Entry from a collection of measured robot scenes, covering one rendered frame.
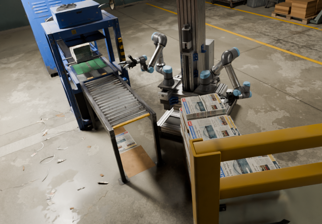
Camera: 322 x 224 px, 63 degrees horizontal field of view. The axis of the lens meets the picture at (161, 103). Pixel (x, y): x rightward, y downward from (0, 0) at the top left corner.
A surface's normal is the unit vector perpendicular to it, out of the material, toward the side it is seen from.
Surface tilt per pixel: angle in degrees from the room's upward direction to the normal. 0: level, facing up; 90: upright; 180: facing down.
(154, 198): 0
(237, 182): 0
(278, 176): 0
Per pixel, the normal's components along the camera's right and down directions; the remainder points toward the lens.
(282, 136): -0.10, -0.83
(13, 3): 0.47, 0.44
